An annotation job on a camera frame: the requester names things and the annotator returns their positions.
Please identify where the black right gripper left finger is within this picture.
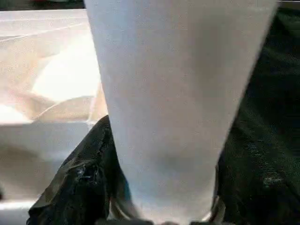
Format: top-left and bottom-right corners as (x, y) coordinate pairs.
(28, 114), (132, 225)

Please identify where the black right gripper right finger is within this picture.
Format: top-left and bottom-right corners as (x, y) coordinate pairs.
(214, 131), (300, 225)

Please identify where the white plastic table leg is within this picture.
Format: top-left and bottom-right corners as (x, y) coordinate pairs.
(84, 0), (279, 223)

